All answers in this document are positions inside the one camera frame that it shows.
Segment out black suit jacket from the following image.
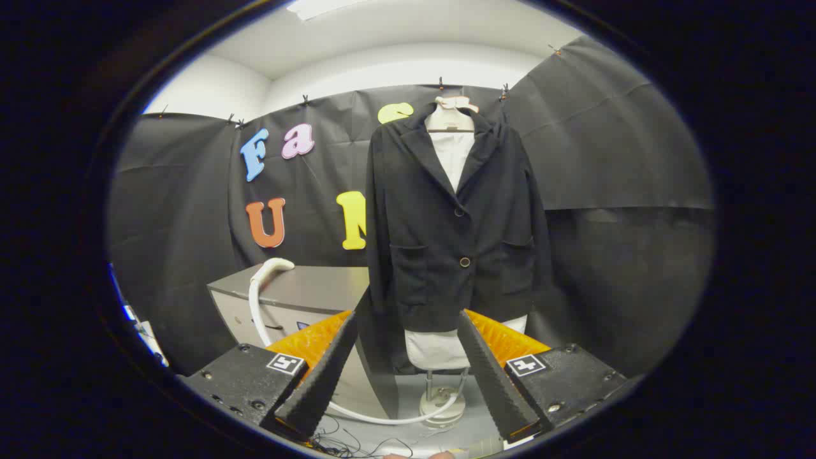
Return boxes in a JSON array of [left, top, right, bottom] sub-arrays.
[[365, 102, 554, 377]]

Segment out white mannequin torso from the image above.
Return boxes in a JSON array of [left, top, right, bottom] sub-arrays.
[[405, 96, 528, 372]]

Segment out ceiling light panel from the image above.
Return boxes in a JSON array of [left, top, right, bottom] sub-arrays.
[[287, 0, 370, 21]]

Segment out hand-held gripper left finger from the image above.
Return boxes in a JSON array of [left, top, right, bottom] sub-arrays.
[[178, 310, 358, 442]]

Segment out grey cabinet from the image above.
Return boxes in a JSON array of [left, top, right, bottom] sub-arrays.
[[207, 265, 397, 418]]

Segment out white steamer hose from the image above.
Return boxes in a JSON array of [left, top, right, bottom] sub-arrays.
[[247, 277, 469, 426]]

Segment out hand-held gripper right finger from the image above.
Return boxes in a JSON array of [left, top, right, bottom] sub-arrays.
[[457, 309, 629, 445]]

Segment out black backdrop cloth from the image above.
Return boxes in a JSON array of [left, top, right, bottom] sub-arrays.
[[107, 35, 716, 377]]

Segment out white mannequin stand base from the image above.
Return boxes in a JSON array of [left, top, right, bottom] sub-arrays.
[[418, 368, 469, 429]]

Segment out thin black cables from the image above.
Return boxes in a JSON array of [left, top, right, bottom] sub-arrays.
[[306, 414, 415, 458]]

